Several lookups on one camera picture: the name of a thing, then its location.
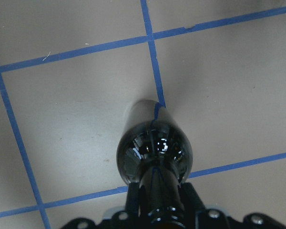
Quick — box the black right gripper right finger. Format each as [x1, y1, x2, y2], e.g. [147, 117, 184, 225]
[181, 182, 206, 215]

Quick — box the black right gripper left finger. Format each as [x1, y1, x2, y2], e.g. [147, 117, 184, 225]
[125, 183, 140, 215]

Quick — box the dark wine bottle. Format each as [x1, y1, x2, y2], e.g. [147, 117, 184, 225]
[117, 100, 193, 229]

